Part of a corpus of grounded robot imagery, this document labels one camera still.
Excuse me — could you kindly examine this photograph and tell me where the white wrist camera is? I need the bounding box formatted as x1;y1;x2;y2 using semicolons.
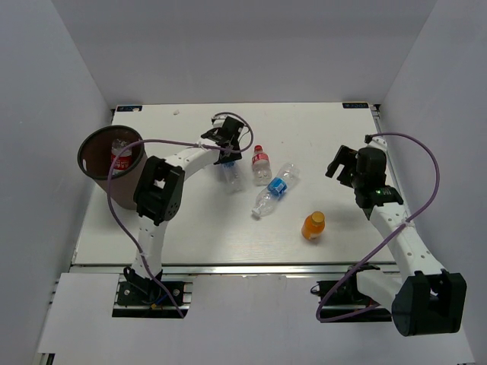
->
212;116;226;128
364;135;387;153

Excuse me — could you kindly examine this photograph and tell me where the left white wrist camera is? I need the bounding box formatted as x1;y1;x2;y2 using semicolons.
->
212;116;226;128

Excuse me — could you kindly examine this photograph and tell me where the left blue table sticker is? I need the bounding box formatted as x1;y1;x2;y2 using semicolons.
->
116;105;142;113

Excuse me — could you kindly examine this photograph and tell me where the crushed light blue label bottle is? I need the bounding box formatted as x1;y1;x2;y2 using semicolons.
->
251;163;300;219

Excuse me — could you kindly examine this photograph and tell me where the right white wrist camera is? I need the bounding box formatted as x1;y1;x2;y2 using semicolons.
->
364;135;387;153

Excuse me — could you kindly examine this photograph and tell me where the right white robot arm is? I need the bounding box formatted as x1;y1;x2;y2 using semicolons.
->
326;145;466;337

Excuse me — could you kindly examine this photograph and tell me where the blue table sticker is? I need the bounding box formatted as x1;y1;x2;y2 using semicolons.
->
116;105;142;113
342;102;369;110

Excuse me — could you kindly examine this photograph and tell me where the dark blue label bottle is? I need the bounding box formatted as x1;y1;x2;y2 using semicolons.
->
221;161;244;194

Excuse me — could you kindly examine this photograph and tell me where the brown round bin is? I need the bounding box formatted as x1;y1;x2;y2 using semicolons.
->
77;125;148;210

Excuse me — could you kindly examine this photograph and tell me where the tall red label bottle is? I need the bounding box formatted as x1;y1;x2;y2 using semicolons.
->
110;138;132;175

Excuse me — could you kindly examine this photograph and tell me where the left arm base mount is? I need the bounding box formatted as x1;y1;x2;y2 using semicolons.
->
112;267;192;319

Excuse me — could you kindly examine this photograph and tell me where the small red label bottle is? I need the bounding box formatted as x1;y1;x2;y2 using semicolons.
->
252;144;272;186

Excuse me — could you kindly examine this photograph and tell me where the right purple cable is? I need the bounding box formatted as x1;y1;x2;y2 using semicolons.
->
315;132;439;324

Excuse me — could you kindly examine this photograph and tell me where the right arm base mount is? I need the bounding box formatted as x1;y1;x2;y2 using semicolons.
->
310;265;392;323

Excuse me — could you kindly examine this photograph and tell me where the orange juice bottle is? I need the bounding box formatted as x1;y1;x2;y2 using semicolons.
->
301;211;326;240

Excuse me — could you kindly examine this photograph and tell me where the purple cable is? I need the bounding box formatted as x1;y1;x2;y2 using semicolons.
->
315;132;439;324
106;111;255;319

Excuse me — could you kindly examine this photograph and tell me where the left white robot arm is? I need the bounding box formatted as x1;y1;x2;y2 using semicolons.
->
124;113;251;303

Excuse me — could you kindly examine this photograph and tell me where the right blue table sticker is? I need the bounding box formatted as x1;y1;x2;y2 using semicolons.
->
342;102;369;110

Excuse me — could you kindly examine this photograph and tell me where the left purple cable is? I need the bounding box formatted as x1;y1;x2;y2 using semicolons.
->
106;111;255;319

